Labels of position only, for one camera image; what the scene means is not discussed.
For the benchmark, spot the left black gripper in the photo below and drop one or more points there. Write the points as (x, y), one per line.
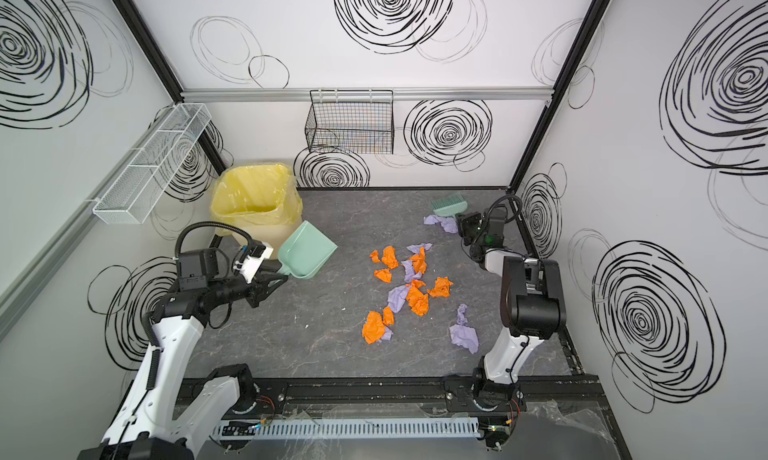
(258, 280)

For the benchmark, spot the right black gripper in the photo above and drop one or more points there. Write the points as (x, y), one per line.
(469, 225)

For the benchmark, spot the mint green hand brush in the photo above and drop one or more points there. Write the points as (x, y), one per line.
(449, 206)

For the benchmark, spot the mint green dustpan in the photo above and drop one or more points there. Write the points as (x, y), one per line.
(305, 252)

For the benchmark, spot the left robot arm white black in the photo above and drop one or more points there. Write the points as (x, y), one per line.
(144, 426)

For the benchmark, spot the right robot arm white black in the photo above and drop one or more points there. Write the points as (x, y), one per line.
(531, 305)

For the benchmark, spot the purple paper scrap back right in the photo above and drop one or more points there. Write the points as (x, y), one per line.
(448, 224)

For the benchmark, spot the purple paper scrap back left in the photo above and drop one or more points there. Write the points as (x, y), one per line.
(418, 247)

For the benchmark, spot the orange paper scrap by dustpan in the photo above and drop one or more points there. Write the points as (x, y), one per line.
(442, 288)

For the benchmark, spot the orange paper scrap near bin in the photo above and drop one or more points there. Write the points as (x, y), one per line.
(388, 258)

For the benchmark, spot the orange paper scrap beside purple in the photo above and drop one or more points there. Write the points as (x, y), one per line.
(417, 301)

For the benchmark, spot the yellow plastic bin liner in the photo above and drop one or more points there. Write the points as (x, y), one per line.
(266, 192)

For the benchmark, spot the small orange scrap left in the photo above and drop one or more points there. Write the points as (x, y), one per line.
(384, 275)

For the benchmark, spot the small orange scrap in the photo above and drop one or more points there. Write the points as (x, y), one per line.
(384, 275)
(388, 316)

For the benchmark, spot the purple paper scrap front left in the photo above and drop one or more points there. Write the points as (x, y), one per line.
(397, 298)

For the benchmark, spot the large purple paper scrap front right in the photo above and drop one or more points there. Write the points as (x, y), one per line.
(461, 333)

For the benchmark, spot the large orange paper scrap front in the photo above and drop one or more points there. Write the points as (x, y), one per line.
(373, 329)

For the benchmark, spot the small orange scrap front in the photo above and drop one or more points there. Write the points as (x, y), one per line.
(388, 316)

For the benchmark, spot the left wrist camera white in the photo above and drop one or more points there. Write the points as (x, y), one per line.
(255, 253)

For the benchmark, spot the black wire wall basket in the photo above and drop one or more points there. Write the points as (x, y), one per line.
(357, 121)

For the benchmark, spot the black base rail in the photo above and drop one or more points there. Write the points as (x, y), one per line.
(455, 393)

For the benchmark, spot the white slotted cable duct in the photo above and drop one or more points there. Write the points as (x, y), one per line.
(348, 429)

